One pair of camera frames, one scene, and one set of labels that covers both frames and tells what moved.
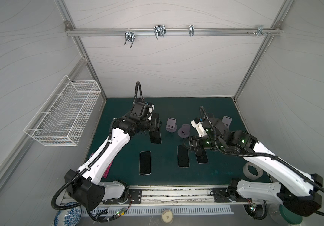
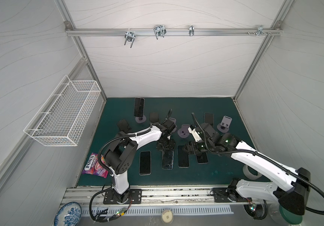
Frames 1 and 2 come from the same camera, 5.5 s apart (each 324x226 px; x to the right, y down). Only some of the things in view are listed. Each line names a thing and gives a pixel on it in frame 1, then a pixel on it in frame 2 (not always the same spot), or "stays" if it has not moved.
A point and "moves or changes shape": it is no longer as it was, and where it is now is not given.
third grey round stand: [171, 126] stays
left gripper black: [154, 125] → [171, 147]
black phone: [155, 136] moves or changes shape
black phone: [183, 159] stays
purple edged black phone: [201, 157] stays
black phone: [145, 163] stays
